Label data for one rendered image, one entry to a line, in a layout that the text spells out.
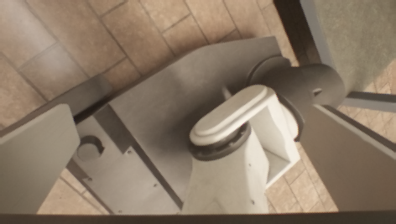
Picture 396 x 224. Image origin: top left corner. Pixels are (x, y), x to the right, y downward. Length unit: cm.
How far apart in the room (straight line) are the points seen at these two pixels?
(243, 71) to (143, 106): 29
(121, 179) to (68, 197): 28
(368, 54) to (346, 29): 15
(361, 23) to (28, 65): 98
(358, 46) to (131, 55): 73
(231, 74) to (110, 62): 35
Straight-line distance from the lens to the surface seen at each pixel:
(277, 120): 46
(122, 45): 66
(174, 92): 51
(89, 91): 48
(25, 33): 70
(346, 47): 82
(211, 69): 54
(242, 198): 31
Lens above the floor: 66
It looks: 65 degrees down
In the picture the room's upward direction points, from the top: 115 degrees clockwise
